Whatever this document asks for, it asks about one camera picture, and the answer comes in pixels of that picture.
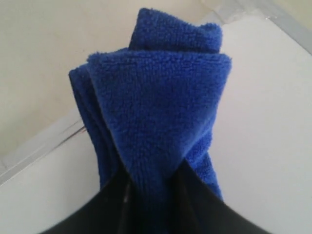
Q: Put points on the blue microfibre cloth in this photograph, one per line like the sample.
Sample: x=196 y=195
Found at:
x=153 y=104

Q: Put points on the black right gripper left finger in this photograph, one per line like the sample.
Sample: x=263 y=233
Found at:
x=109 y=212

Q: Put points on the white aluminium-framed whiteboard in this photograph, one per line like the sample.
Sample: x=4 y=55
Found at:
x=262 y=137

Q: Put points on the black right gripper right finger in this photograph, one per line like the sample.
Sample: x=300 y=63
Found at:
x=197 y=210

